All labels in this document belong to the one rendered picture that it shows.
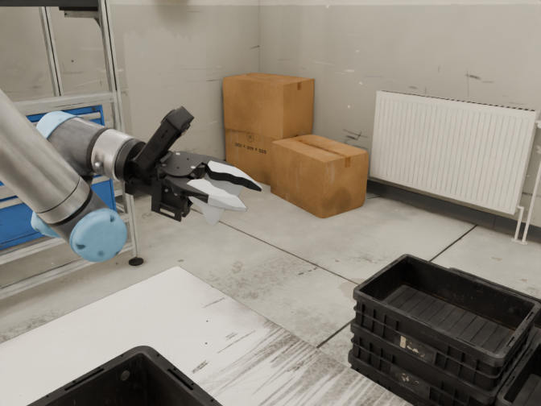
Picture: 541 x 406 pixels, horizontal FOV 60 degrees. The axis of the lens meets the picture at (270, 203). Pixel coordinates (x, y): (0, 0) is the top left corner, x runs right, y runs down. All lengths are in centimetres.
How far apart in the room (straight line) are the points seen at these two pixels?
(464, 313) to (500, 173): 170
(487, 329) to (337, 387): 68
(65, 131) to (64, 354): 44
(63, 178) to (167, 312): 49
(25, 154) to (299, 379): 57
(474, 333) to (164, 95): 279
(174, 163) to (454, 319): 100
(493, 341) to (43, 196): 116
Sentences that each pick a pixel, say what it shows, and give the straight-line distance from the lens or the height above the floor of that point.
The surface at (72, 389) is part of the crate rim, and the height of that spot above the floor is 93.
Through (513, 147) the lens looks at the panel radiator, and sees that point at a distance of 302.
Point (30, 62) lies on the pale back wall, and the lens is 317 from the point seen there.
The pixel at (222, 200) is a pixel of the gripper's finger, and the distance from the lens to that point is 66.
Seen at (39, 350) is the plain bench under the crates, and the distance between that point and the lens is 104.
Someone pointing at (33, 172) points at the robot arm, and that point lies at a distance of 64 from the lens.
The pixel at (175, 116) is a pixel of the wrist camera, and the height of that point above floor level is 117.
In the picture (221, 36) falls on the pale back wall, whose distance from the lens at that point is 391.
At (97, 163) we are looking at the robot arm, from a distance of 76.
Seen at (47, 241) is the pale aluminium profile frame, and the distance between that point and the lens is 243.
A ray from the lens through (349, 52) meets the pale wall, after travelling 359.
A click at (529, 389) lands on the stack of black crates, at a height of 38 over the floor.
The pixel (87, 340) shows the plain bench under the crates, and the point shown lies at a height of 70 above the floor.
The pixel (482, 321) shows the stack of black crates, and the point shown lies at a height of 49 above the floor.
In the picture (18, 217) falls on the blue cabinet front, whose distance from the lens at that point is 236.
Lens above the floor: 131
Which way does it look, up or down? 23 degrees down
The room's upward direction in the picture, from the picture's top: straight up
